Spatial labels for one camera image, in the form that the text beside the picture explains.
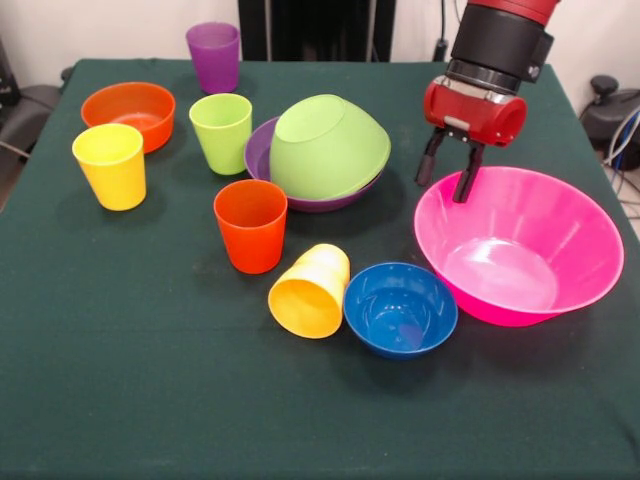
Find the dark green tablecloth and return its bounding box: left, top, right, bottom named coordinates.
left=0, top=58, right=640, bottom=480

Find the tall yellow cup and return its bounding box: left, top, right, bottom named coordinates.
left=71, top=123, right=148, bottom=212

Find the black wall cable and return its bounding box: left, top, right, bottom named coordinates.
left=432, top=0, right=466, bottom=62

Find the purple bowl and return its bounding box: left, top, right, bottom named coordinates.
left=243, top=115, right=386, bottom=214

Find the blue bowl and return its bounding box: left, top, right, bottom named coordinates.
left=342, top=262, right=459, bottom=361

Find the orange cup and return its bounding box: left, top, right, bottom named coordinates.
left=213, top=178, right=289, bottom=275

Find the purple cup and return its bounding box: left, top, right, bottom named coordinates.
left=185, top=22, right=241, bottom=95

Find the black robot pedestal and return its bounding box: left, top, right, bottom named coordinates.
left=238, top=0, right=396, bottom=63

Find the yellow ribbed cup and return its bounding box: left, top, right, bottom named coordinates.
left=267, top=243, right=351, bottom=340

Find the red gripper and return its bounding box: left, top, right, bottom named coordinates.
left=414, top=74, right=529, bottom=204

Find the green bowl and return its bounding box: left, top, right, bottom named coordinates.
left=269, top=93, right=392, bottom=199

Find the pink bowl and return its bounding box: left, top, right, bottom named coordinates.
left=413, top=165, right=626, bottom=329

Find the bundle of cables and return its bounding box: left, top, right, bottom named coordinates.
left=602, top=107, right=640, bottom=219

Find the orange bowl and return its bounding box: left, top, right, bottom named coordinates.
left=80, top=81, right=177, bottom=154

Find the green cup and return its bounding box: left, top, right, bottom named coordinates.
left=188, top=93, right=253, bottom=176

